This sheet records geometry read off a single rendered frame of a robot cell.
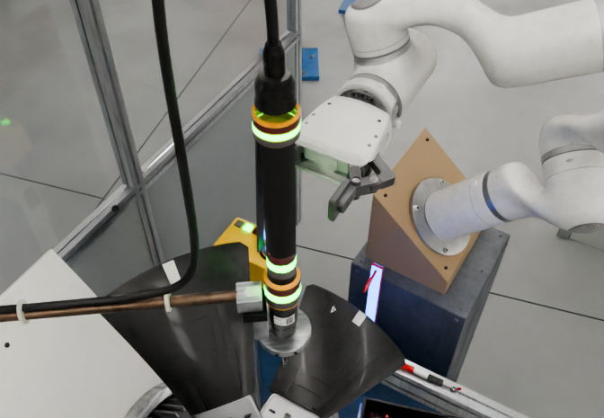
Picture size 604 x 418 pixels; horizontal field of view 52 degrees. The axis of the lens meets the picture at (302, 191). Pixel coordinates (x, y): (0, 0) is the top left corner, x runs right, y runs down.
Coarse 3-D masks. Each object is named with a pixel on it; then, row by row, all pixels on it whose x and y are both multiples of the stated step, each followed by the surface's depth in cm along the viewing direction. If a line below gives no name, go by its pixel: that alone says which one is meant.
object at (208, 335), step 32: (224, 256) 91; (128, 288) 88; (192, 288) 90; (224, 288) 91; (128, 320) 89; (160, 320) 90; (192, 320) 90; (224, 320) 91; (160, 352) 90; (192, 352) 91; (224, 352) 91; (192, 384) 92; (224, 384) 91
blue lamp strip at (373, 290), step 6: (372, 270) 122; (378, 270) 121; (378, 276) 122; (372, 282) 124; (378, 282) 123; (372, 288) 125; (378, 288) 124; (372, 294) 127; (372, 300) 128; (372, 306) 130; (366, 312) 132; (372, 312) 131; (372, 318) 133
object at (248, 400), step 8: (240, 400) 92; (248, 400) 92; (216, 408) 93; (224, 408) 93; (232, 408) 93; (240, 408) 93; (248, 408) 92; (256, 408) 92; (200, 416) 93; (208, 416) 93; (216, 416) 93; (224, 416) 93; (232, 416) 93; (240, 416) 93; (256, 416) 93
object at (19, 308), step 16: (160, 0) 46; (272, 0) 47; (160, 16) 47; (272, 16) 48; (160, 32) 48; (272, 32) 49; (160, 48) 49; (160, 64) 50; (176, 96) 53; (176, 112) 54; (176, 128) 55; (176, 144) 56; (192, 208) 62; (192, 224) 64; (192, 240) 66; (192, 256) 68; (192, 272) 70; (160, 288) 72; (176, 288) 71; (32, 304) 72; (48, 304) 72; (64, 304) 72; (80, 304) 72; (96, 304) 72
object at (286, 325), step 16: (272, 48) 50; (272, 64) 51; (256, 80) 52; (272, 80) 52; (288, 80) 52; (256, 96) 53; (272, 96) 52; (288, 96) 52; (272, 112) 53; (288, 112) 53; (272, 320) 77; (288, 320) 76; (288, 336) 79
